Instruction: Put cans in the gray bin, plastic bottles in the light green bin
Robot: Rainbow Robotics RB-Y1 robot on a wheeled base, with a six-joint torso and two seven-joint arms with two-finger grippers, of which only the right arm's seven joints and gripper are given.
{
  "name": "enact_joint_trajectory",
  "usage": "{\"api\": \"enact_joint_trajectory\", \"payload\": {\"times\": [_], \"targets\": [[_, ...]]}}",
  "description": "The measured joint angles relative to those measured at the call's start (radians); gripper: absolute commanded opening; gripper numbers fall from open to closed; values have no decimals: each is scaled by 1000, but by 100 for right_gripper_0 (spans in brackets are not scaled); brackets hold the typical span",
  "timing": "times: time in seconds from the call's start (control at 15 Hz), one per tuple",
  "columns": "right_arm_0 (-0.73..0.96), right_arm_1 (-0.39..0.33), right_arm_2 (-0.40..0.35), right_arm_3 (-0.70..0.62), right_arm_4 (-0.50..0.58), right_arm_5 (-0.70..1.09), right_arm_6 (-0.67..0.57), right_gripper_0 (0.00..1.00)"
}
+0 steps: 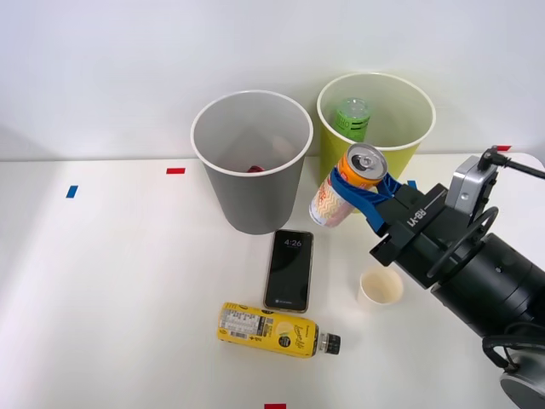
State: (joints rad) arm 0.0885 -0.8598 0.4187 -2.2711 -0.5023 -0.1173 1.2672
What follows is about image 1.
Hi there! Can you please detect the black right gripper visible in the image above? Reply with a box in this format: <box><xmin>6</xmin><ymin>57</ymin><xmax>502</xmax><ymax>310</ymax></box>
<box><xmin>332</xmin><ymin>169</ymin><xmax>487</xmax><ymax>290</ymax></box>

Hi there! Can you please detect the orange and white drink can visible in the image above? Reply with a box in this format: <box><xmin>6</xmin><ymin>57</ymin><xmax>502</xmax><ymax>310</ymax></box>
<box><xmin>308</xmin><ymin>142</ymin><xmax>388</xmax><ymax>228</ymax></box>

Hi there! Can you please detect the yellow-green plastic waste bin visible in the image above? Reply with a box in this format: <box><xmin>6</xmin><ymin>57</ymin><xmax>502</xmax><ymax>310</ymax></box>
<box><xmin>316</xmin><ymin>72</ymin><xmax>437</xmax><ymax>191</ymax></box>

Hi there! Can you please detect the clear bottle with green label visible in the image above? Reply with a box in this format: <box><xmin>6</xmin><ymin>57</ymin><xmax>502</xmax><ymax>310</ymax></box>
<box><xmin>333</xmin><ymin>97</ymin><xmax>370</xmax><ymax>144</ymax></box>

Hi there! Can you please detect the small white paper cup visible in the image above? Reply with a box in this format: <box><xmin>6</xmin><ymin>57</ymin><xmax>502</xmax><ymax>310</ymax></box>
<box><xmin>356</xmin><ymin>266</ymin><xmax>404</xmax><ymax>312</ymax></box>

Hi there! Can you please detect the black smartphone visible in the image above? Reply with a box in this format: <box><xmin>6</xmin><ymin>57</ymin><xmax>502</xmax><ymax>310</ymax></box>
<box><xmin>263</xmin><ymin>229</ymin><xmax>315</xmax><ymax>314</ymax></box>

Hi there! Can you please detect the grey plastic waste bin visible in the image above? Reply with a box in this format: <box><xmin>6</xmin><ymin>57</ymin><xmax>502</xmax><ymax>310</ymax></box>
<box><xmin>190</xmin><ymin>89</ymin><xmax>315</xmax><ymax>235</ymax></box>

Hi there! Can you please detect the yellow bottle with black cap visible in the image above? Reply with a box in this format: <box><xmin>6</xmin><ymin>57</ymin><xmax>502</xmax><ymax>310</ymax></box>
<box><xmin>217</xmin><ymin>302</ymin><xmax>342</xmax><ymax>360</ymax></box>

